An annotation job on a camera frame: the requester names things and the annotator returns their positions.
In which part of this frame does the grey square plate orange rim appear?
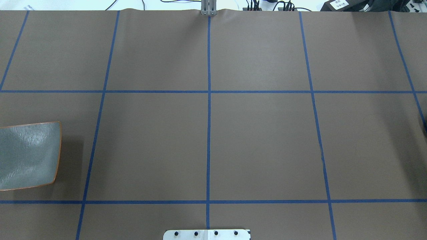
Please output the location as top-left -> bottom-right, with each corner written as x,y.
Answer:
0,121 -> 62,191

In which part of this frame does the brown paper table cover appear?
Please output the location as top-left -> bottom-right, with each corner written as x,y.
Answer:
1,9 -> 426,240

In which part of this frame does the black power adapter with label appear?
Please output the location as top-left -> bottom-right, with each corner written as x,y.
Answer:
320,0 -> 372,12

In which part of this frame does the aluminium frame post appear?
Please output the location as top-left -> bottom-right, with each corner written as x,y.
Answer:
201,0 -> 218,16

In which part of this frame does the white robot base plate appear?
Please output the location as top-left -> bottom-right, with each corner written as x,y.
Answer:
163,229 -> 251,240

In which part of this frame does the black cable plugs cluster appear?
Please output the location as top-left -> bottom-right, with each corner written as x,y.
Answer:
242,0 -> 297,12

